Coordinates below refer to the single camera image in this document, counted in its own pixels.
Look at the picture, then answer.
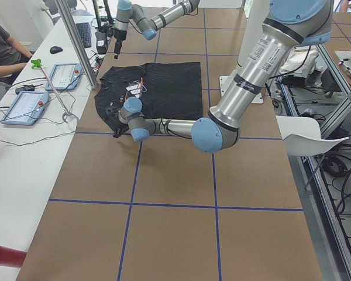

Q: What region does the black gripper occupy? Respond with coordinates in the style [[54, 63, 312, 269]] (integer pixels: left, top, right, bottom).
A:
[[113, 29, 126, 59], [113, 124, 129, 138]]

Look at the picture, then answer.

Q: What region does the black printed t-shirt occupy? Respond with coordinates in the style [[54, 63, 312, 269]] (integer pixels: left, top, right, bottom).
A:
[[95, 62, 203, 131]]

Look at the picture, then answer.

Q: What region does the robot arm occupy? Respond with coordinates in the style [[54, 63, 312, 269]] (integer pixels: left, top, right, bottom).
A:
[[113, 0, 199, 59], [116, 1, 333, 153]]

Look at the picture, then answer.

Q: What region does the black keyboard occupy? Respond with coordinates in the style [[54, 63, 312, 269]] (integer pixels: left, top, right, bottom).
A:
[[75, 22, 91, 48]]

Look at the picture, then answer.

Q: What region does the far blue teach pendant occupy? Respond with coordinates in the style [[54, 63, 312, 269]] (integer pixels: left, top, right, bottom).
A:
[[50, 63, 82, 91]]

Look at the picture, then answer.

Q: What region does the blue teach pendant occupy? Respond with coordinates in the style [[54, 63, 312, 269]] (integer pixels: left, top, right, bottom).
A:
[[50, 63, 82, 91], [1, 91, 49, 126]]

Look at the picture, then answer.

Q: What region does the black computer mouse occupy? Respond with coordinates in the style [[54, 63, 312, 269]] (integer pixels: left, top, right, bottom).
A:
[[49, 46, 63, 54]]

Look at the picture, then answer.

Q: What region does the metal rod green tip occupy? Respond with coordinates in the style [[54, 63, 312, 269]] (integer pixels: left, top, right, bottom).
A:
[[30, 59, 80, 125]]

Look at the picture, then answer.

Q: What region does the near blue teach pendant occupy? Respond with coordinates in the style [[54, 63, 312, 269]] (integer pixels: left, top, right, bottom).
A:
[[1, 91, 49, 126]]

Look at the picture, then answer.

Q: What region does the seated person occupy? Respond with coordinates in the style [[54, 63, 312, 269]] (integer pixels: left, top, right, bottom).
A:
[[0, 25, 33, 85]]

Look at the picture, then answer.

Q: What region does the red cylinder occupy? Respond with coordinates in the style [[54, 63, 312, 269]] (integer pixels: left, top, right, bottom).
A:
[[0, 246, 27, 268]]

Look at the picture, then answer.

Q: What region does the white plastic chair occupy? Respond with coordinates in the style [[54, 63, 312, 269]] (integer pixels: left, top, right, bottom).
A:
[[276, 116, 349, 156]]

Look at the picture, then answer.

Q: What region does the aluminium frame post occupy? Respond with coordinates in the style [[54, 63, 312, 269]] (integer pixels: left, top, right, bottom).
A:
[[55, 0, 98, 90]]

